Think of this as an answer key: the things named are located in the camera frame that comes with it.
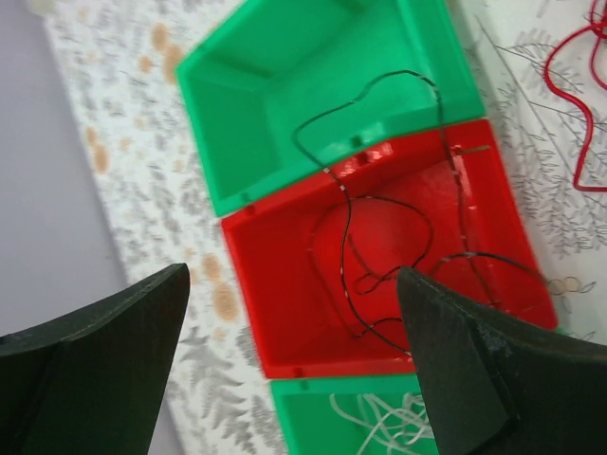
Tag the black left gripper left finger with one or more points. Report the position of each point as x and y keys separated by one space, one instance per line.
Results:
x=92 y=381

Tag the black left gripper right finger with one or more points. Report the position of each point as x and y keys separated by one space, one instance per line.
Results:
x=495 y=384

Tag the green plastic bin left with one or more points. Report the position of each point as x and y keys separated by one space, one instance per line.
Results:
x=339 y=391

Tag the green plastic bin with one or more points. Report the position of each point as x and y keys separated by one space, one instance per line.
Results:
x=282 y=87
x=339 y=391

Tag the red plastic bin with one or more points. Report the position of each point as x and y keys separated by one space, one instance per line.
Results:
x=325 y=252

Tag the green plastic bin right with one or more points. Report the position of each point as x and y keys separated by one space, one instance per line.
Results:
x=282 y=87

